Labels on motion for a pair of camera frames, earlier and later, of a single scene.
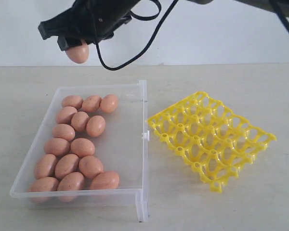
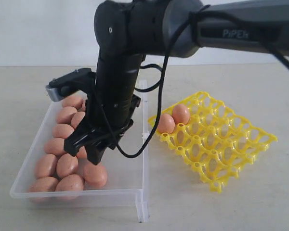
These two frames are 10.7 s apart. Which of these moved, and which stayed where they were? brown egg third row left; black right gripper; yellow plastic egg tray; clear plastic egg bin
Moved: black right gripper
Stayed: brown egg third row left; clear plastic egg bin; yellow plastic egg tray
